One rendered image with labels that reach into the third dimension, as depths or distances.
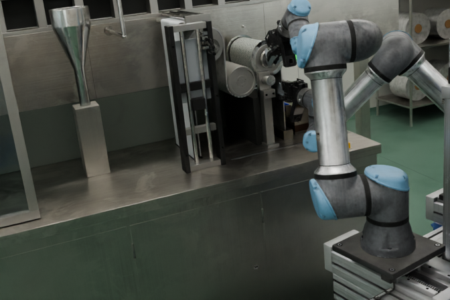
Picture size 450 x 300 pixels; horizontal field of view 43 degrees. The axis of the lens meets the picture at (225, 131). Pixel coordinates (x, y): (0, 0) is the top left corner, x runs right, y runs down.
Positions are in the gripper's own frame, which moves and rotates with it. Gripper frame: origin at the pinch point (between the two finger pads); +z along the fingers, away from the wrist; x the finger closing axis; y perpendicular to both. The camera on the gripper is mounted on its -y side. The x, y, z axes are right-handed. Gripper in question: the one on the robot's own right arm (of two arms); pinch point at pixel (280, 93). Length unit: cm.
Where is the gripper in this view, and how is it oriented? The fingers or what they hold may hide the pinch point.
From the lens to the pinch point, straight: 236.4
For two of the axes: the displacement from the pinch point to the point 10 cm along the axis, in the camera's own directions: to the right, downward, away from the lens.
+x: -9.2, 1.9, -3.4
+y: -1.0, -9.5, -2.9
